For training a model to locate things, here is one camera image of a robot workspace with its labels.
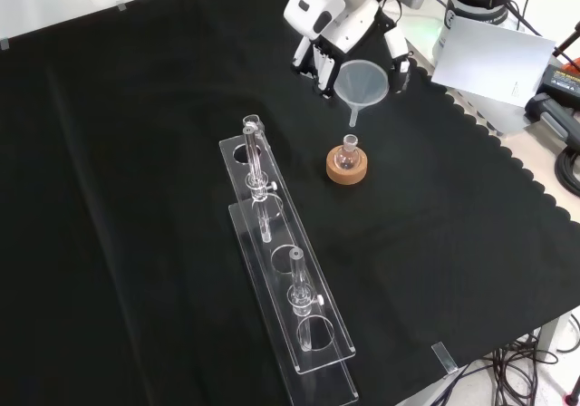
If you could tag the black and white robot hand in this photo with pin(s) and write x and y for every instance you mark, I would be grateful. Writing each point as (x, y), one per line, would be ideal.
(349, 25)

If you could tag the clear plastic funnel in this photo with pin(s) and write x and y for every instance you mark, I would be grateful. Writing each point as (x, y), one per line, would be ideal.
(362, 84)

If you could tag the round-bottom glass flask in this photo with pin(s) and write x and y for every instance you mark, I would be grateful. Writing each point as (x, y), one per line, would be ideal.
(348, 161)

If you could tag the clear acrylic funnel stand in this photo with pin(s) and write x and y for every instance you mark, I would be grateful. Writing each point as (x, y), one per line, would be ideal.
(290, 252)

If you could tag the pale board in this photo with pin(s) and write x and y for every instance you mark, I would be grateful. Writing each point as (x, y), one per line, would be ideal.
(494, 61)

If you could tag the black tripod with red knob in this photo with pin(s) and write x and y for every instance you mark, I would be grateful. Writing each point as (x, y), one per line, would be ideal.
(566, 45)

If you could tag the black and orange power box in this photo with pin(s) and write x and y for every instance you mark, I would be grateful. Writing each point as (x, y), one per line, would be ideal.
(562, 82)

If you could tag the clear tape strip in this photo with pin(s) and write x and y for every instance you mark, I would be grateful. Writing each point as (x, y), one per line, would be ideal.
(444, 357)
(4, 44)
(121, 6)

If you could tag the black cloth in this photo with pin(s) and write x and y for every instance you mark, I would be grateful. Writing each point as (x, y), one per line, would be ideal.
(136, 197)

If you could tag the grey table leg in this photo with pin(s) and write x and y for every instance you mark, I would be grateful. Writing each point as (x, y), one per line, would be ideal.
(555, 333)

